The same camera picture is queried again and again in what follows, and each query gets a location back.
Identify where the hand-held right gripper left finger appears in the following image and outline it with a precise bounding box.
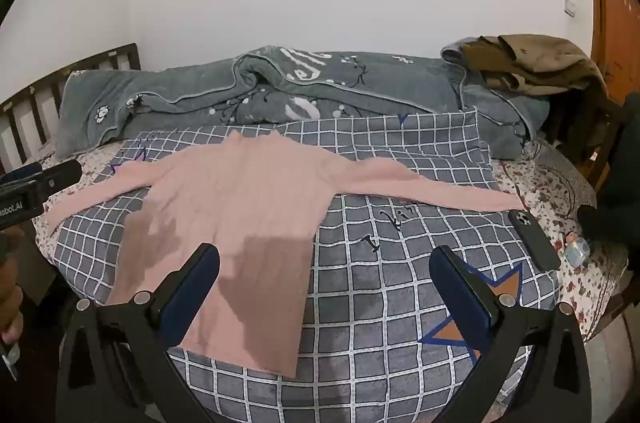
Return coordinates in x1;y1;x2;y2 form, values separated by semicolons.
56;243;236;423

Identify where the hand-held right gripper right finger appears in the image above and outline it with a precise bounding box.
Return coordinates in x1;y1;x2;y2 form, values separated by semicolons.
429;245;593;423

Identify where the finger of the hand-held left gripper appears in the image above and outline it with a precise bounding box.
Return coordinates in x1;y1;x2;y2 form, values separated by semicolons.
35;159;83;204

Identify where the pink knit sweater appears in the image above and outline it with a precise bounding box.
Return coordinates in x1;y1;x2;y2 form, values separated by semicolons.
44;128;526;376

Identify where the brown clothes pile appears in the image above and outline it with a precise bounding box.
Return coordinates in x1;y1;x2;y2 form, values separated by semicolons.
460;34;608;96

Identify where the person's left hand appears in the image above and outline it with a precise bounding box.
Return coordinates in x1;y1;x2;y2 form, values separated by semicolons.
0;228;25;346

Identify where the grey checked star blanket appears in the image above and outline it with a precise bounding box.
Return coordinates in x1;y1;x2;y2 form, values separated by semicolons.
52;108;561;423

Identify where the black phone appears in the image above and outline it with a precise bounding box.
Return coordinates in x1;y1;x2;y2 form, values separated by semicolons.
507;209;562;273

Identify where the dark wooden headboard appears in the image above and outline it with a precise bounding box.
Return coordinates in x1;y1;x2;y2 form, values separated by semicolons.
0;43;143;176

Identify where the grey floral quilt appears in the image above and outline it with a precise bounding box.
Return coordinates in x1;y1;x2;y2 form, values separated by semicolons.
52;46;551;161

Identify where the dark wooden chair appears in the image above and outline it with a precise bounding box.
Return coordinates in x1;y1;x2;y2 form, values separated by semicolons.
547;68;631;191

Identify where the orange wooden door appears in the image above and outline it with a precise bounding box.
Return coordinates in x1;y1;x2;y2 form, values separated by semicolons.
582;0;640;104

